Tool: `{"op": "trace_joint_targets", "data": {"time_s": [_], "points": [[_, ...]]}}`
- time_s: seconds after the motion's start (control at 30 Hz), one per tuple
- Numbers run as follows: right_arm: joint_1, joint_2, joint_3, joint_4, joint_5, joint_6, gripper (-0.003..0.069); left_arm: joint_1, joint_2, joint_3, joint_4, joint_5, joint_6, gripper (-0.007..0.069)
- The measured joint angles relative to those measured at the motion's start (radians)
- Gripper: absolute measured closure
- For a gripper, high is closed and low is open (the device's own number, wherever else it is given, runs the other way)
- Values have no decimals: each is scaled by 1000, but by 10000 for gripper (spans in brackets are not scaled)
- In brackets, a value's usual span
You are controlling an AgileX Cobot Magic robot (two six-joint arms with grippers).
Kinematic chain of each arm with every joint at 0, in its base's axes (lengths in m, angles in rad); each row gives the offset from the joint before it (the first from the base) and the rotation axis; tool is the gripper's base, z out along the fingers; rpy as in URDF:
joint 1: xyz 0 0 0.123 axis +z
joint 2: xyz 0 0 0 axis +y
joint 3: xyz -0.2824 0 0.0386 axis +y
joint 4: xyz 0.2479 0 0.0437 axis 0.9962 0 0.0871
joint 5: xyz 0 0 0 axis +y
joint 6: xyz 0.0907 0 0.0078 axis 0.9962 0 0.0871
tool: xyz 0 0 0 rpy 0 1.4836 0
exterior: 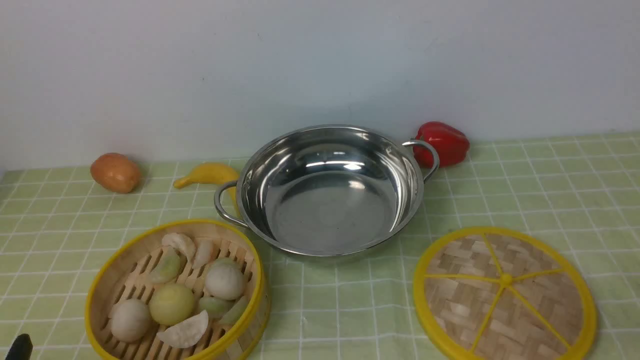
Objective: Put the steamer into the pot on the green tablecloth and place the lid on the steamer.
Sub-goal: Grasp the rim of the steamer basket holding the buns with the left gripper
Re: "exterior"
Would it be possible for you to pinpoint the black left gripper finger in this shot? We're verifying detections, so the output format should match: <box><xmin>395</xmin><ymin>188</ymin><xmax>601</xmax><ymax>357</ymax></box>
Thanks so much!
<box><xmin>5</xmin><ymin>333</ymin><xmax>34</xmax><ymax>360</ymax></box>

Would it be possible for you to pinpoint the bamboo steamer basket yellow rim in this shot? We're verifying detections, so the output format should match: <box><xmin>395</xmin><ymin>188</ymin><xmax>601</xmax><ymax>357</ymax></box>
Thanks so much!
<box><xmin>84</xmin><ymin>219</ymin><xmax>271</xmax><ymax>360</ymax></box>

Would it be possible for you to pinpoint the woven bamboo steamer lid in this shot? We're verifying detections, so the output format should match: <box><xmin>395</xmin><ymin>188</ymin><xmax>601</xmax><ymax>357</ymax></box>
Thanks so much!
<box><xmin>413</xmin><ymin>227</ymin><xmax>598</xmax><ymax>360</ymax></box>

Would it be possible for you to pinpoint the white round bun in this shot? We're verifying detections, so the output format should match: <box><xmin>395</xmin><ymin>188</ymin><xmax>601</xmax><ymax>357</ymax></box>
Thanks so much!
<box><xmin>109</xmin><ymin>298</ymin><xmax>153</xmax><ymax>343</ymax></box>
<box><xmin>205</xmin><ymin>260</ymin><xmax>246</xmax><ymax>301</ymax></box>

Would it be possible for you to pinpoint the yellow green round bun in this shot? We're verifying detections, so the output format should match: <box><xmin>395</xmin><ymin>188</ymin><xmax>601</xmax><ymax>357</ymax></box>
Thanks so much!
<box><xmin>148</xmin><ymin>284</ymin><xmax>196</xmax><ymax>326</ymax></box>

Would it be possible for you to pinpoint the white dumpling front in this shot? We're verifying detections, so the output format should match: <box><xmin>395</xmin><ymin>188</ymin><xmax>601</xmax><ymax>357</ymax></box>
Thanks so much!
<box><xmin>156</xmin><ymin>310</ymin><xmax>210</xmax><ymax>349</ymax></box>

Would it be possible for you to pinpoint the white dumpling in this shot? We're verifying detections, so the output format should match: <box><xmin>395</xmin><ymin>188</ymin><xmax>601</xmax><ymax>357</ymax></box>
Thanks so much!
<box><xmin>191</xmin><ymin>238</ymin><xmax>215</xmax><ymax>270</ymax></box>
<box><xmin>156</xmin><ymin>310</ymin><xmax>210</xmax><ymax>349</ymax></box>
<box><xmin>161</xmin><ymin>232</ymin><xmax>197</xmax><ymax>261</ymax></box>

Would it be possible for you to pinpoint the green dumpling left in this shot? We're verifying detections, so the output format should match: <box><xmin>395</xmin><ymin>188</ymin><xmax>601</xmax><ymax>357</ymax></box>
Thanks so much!
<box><xmin>147</xmin><ymin>247</ymin><xmax>182</xmax><ymax>284</ymax></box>

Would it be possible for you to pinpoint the green dumpling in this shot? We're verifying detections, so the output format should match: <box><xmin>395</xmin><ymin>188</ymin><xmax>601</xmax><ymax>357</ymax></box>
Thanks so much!
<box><xmin>147</xmin><ymin>247</ymin><xmax>182</xmax><ymax>284</ymax></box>
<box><xmin>218</xmin><ymin>296</ymin><xmax>249</xmax><ymax>327</ymax></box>
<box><xmin>196</xmin><ymin>296</ymin><xmax>234</xmax><ymax>320</ymax></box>

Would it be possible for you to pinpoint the white dumpling top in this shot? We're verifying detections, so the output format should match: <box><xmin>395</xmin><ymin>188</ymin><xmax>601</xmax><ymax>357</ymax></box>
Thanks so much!
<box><xmin>161</xmin><ymin>232</ymin><xmax>197</xmax><ymax>261</ymax></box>

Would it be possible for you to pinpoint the green dumpling lower middle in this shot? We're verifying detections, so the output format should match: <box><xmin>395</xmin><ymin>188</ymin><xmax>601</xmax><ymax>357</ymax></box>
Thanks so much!
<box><xmin>196</xmin><ymin>296</ymin><xmax>234</xmax><ymax>320</ymax></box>

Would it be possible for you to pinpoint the orange brown potato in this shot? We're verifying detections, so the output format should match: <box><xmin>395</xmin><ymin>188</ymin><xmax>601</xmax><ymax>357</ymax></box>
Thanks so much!
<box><xmin>90</xmin><ymin>152</ymin><xmax>142</xmax><ymax>194</ymax></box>

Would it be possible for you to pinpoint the white dumpling upper middle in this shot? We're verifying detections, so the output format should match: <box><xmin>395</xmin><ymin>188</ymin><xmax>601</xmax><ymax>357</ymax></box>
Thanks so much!
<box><xmin>191</xmin><ymin>238</ymin><xmax>215</xmax><ymax>270</ymax></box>

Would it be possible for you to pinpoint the green dumpling right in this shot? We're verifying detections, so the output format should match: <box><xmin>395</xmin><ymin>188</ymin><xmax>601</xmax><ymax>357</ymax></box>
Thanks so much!
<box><xmin>218</xmin><ymin>296</ymin><xmax>249</xmax><ymax>327</ymax></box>

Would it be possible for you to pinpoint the white round bun upper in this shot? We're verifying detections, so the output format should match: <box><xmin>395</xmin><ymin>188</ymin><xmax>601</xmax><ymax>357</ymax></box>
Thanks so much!
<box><xmin>205</xmin><ymin>260</ymin><xmax>246</xmax><ymax>301</ymax></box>

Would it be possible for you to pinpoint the yellow banana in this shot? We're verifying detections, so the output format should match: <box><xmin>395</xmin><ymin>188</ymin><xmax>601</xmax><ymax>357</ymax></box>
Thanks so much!
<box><xmin>173</xmin><ymin>162</ymin><xmax>240</xmax><ymax>189</ymax></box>

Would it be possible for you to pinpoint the red bell pepper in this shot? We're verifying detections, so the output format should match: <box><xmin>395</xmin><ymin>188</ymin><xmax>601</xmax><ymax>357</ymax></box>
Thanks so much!
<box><xmin>414</xmin><ymin>121</ymin><xmax>470</xmax><ymax>168</ymax></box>

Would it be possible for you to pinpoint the green checkered tablecloth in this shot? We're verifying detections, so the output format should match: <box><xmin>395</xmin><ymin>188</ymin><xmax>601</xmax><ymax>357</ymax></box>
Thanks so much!
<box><xmin>0</xmin><ymin>131</ymin><xmax>640</xmax><ymax>360</ymax></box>

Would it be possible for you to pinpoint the stainless steel two-handled pot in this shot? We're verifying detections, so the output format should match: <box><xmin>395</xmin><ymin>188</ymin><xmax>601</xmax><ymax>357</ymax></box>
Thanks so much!
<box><xmin>214</xmin><ymin>124</ymin><xmax>441</xmax><ymax>258</ymax></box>

